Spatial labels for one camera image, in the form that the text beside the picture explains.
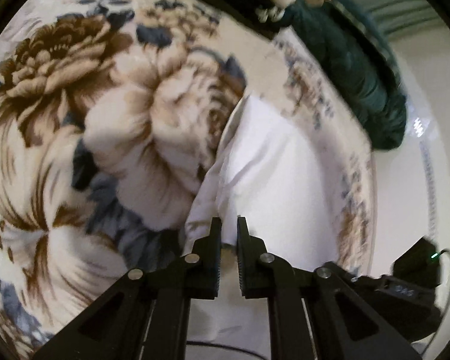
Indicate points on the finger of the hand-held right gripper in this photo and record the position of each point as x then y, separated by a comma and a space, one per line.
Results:
347, 270

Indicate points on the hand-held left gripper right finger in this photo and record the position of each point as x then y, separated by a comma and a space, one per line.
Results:
243, 240

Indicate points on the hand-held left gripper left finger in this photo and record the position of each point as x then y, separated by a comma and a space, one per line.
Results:
214, 240

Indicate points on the white t-shirt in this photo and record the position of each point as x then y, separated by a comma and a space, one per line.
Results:
281, 180

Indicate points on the white headboard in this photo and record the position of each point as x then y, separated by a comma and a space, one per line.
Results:
401, 195

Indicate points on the floral blanket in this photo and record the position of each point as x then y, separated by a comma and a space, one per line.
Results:
116, 120

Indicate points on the dark green quilt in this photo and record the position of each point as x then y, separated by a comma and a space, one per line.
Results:
356, 75

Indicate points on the wide green curtain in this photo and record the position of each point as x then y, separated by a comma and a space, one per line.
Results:
390, 3

